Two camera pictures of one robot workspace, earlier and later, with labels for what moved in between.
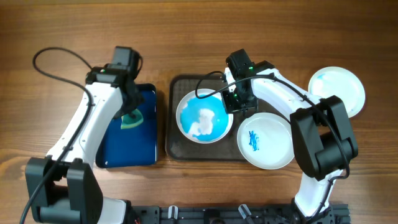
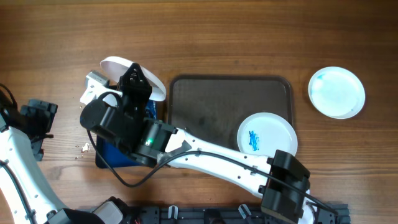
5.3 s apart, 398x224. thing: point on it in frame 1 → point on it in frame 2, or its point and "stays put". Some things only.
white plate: x=333 y=81 stays put
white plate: x=265 y=140 stays put
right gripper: x=241 y=104 → x=134 y=90
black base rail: x=235 y=214 stays put
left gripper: x=139 y=100 → x=43 y=113
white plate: x=204 y=120 → x=115 y=67
